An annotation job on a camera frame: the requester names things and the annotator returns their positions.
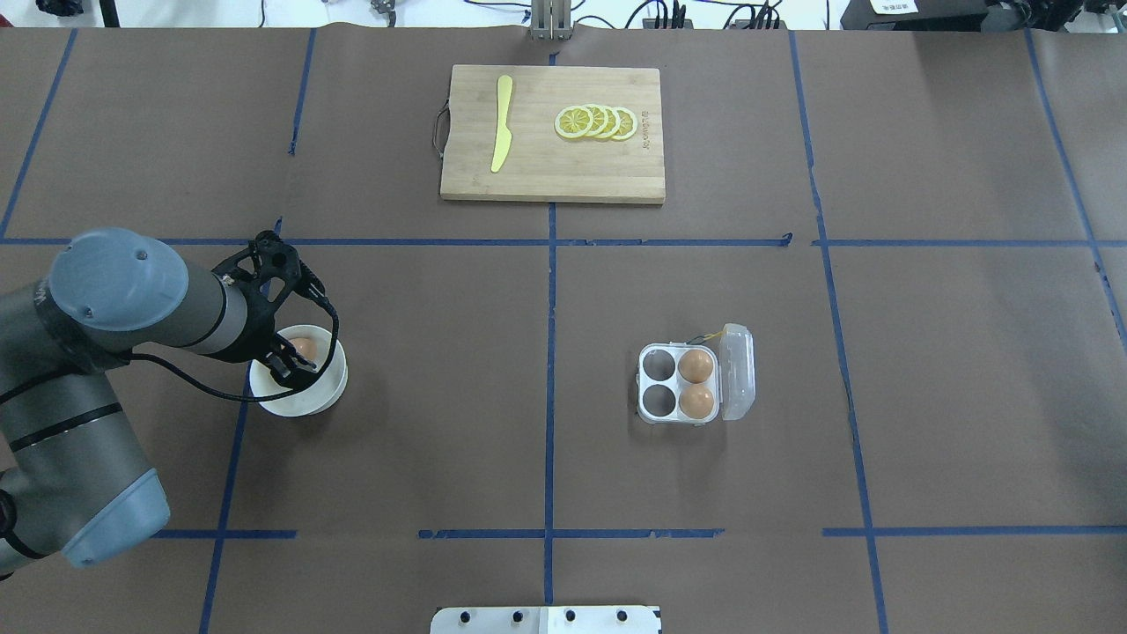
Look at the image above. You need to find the brown egg lower in box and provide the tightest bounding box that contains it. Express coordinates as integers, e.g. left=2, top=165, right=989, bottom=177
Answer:
left=678, top=384, right=716, bottom=421

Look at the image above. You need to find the brown egg upper in box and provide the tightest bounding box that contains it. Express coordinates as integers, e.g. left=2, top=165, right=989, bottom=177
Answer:
left=677, top=348, right=716, bottom=384

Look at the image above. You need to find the yellow plastic knife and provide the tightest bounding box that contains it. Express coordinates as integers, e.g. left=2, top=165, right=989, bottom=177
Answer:
left=490, top=75, right=514, bottom=173

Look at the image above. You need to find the lemon slice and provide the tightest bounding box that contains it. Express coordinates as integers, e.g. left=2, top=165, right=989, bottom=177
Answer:
left=582, top=102, right=614, bottom=139
left=553, top=106, right=595, bottom=139
left=607, top=106, right=637, bottom=141
left=593, top=106, right=621, bottom=139

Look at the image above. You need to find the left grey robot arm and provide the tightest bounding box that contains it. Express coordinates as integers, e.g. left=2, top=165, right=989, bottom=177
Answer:
left=1, top=227, right=341, bottom=579

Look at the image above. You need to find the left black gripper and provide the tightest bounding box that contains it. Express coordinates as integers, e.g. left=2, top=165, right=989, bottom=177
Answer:
left=210, top=232, right=320, bottom=389

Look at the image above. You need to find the clear plastic egg box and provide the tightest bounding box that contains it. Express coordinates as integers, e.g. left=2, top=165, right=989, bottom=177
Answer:
left=635, top=322, right=757, bottom=426

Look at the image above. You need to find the brown egg in box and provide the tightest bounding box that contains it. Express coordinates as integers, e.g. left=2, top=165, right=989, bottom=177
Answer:
left=678, top=384, right=716, bottom=421
left=677, top=348, right=716, bottom=384

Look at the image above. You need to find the brown egg from bowl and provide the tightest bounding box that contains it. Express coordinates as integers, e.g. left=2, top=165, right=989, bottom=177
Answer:
left=289, top=337, right=319, bottom=364

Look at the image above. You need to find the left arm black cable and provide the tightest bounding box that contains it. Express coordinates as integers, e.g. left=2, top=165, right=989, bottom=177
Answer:
left=123, top=264, right=341, bottom=403

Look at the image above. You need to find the black device on back table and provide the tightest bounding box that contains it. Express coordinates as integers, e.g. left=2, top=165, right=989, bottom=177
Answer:
left=840, top=1, right=1032, bottom=33

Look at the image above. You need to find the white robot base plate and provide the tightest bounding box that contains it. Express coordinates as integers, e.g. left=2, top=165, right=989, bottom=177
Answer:
left=431, top=605, right=663, bottom=633

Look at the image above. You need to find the bamboo cutting board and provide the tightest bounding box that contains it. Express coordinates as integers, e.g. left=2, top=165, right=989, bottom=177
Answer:
left=440, top=64, right=666, bottom=205

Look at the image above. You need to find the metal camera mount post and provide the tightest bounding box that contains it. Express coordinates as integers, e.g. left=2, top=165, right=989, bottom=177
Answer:
left=529, top=0, right=574, bottom=41

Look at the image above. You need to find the white bowl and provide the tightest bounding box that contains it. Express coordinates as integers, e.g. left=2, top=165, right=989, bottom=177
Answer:
left=249, top=324, right=349, bottom=417

